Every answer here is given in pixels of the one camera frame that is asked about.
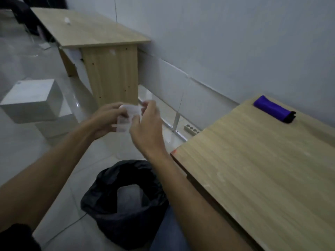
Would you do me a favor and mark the person's right hand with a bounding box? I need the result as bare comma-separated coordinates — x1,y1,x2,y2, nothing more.
129,100,167,158

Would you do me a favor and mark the person's left hand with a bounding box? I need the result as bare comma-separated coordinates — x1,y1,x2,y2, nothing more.
88,101,130,141

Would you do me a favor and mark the black garbage bag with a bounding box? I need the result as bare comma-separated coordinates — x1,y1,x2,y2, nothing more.
80,160,170,250

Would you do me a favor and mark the person's left forearm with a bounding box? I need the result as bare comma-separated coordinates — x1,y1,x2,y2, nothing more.
0,125,97,233

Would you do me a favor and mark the person's right forearm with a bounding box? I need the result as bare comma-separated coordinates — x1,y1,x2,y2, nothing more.
145,147,253,251

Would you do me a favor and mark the person's blue jeans leg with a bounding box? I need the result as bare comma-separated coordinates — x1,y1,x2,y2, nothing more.
149,205,192,251

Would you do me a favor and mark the purple grey cleaning cloth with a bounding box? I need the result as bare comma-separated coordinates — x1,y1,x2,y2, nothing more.
253,95,297,124

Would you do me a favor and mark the white power strip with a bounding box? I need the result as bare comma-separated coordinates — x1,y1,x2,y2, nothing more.
184,124,201,135

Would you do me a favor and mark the light wooden side desk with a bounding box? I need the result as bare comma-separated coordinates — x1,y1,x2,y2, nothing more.
30,7,151,109

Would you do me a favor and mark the light wooden table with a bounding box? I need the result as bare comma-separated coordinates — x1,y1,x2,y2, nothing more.
170,94,335,251

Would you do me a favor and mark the black chair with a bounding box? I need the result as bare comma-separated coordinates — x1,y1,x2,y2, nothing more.
0,0,67,44

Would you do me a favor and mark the white metal frame leg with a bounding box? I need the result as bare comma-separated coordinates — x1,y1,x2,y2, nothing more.
161,112,189,142

